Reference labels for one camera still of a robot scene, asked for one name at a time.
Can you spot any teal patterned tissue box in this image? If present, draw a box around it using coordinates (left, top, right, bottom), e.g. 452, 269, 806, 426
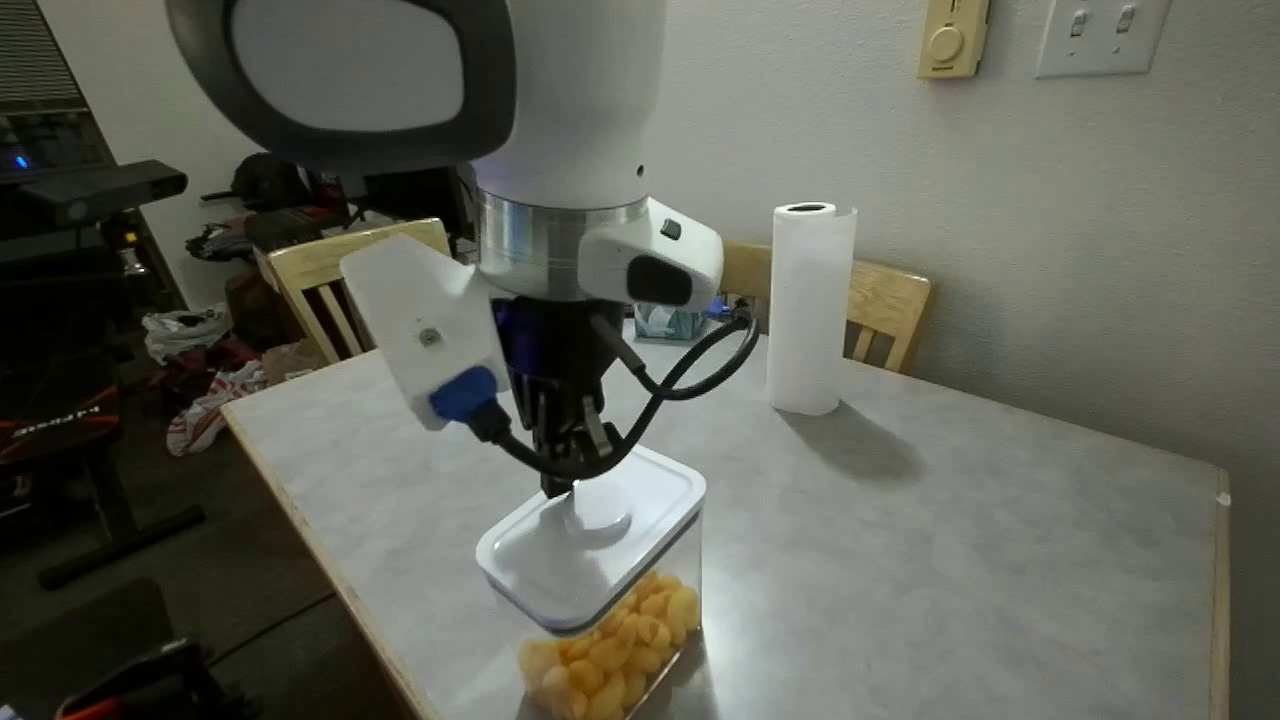
630, 302, 712, 346

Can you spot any black flat screen television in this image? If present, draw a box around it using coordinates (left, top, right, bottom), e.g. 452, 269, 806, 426
314, 163, 471, 233

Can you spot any black equipment stand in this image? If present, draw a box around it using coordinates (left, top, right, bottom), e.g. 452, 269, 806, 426
0, 98, 205, 591

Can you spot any beige wall thermostat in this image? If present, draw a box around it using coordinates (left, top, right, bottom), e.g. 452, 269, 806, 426
917, 0, 995, 90

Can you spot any black cable with blue plug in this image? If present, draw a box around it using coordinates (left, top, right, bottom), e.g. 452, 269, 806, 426
455, 296, 768, 484

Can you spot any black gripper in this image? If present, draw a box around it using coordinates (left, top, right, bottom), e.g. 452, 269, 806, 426
486, 291, 630, 502

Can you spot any dark backpack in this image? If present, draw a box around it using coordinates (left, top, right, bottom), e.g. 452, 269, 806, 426
233, 149, 323, 217

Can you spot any white lid with round button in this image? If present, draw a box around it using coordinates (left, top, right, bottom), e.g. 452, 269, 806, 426
471, 443, 712, 637

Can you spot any black and red bag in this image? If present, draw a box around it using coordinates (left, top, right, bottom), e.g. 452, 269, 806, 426
53, 637, 233, 720

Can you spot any white light switch plate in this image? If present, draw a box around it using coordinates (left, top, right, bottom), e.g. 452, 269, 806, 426
1031, 0, 1175, 85

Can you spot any pale wooden slatted chair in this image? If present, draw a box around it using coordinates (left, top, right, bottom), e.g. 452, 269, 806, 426
715, 239, 936, 375
256, 217, 455, 367

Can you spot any clear container with yellow snacks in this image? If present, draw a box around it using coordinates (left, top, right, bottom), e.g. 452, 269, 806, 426
517, 570, 703, 720

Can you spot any pile of clothes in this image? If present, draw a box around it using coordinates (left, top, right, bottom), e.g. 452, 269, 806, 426
139, 304, 273, 460

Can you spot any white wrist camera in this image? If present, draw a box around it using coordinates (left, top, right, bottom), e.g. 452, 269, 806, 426
334, 233, 510, 438

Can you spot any white paper towel roll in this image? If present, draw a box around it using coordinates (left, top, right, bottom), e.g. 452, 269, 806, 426
763, 198, 861, 420

